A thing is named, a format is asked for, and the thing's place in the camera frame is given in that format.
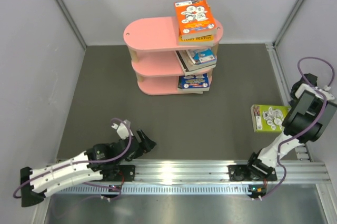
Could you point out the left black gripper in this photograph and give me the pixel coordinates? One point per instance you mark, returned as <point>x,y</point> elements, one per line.
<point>147,145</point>

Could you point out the purple treehouse book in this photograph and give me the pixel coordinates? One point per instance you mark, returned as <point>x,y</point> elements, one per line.
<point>196,92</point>

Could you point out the dark blue treehouse book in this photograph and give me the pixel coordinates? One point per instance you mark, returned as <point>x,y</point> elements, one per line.
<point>194,83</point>

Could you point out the dark tale of two cities book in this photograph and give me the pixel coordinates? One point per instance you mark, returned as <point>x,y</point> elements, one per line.
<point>190,68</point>

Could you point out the blue 26-storey treehouse book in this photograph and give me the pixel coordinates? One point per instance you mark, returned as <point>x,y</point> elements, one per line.
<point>201,56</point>

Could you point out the yellow 130-storey treehouse book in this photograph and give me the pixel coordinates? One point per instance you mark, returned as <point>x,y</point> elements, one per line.
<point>198,41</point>

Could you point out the lime green treehouse book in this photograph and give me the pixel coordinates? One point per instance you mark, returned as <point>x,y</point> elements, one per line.
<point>268,118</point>

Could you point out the orange 78-storey treehouse book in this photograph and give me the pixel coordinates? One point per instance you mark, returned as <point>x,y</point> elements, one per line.
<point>195,19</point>

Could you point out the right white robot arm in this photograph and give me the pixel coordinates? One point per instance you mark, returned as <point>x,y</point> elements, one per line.
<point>311,111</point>

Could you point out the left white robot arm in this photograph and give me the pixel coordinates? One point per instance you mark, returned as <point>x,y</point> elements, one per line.
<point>102,162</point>

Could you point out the pink three-tier shelf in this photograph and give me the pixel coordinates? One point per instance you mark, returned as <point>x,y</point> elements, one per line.
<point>152,43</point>

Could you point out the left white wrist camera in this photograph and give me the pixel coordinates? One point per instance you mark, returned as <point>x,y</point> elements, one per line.
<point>123,129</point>

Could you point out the aluminium mounting rail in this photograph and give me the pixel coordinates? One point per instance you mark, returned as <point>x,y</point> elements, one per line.
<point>206,177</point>

